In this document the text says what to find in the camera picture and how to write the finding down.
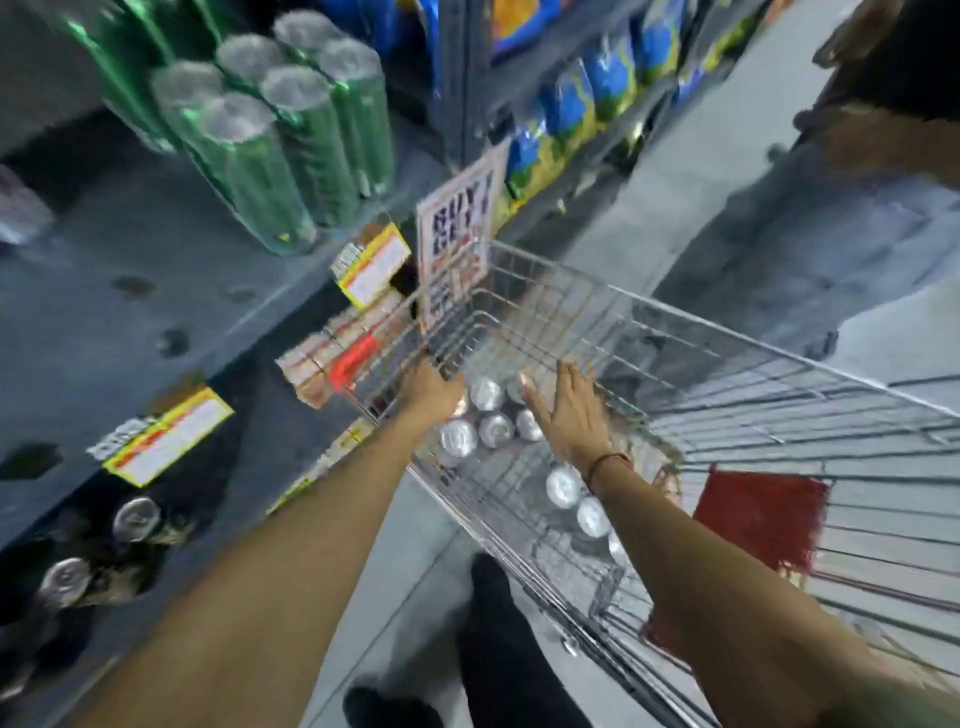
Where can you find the group of green drink cans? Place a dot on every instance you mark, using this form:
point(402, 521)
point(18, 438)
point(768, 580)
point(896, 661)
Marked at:
point(255, 172)

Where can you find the person's left forearm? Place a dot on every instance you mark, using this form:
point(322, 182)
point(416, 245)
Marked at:
point(277, 600)

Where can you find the person's left fingers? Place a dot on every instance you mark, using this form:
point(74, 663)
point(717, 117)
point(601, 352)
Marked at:
point(452, 391)

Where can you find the brown wrist band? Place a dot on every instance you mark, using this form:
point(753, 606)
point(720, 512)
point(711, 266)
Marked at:
point(606, 461)

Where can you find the grey metal shelf unit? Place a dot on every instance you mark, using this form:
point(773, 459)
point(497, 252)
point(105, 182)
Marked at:
point(90, 315)

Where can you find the red cart seat flap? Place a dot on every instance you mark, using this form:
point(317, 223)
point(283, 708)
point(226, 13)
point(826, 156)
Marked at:
point(757, 514)

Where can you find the person's right thumb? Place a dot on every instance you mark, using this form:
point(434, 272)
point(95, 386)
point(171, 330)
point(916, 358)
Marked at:
point(538, 401)

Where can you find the dark can with silver top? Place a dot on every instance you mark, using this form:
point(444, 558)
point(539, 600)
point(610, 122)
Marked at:
point(136, 519)
point(66, 582)

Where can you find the yellow price tag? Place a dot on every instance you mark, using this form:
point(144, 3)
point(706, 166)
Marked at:
point(375, 264)
point(330, 461)
point(171, 435)

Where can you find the person's left hand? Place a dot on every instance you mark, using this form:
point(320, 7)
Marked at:
point(426, 397)

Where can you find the dark metal shelf unit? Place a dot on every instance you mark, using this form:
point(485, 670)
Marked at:
point(480, 82)

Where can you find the person's right forearm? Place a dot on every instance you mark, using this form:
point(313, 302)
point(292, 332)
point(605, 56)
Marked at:
point(735, 607)

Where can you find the person's right hand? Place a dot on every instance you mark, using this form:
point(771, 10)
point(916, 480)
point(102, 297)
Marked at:
point(576, 427)

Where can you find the person's black shoe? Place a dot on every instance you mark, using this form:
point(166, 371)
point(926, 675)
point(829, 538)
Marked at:
point(390, 711)

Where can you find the person's black trouser leg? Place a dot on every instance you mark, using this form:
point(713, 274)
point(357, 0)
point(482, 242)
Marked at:
point(510, 660)

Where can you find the stack of beige red cartons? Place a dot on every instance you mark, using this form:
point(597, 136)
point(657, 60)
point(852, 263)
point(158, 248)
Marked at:
point(337, 352)

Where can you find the group of silver cans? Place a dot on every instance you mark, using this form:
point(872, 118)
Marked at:
point(495, 430)

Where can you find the white promotion sign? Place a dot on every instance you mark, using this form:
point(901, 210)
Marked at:
point(454, 232)

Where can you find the row of blue yellow snack bags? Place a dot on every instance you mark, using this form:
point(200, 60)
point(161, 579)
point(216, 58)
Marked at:
point(592, 82)

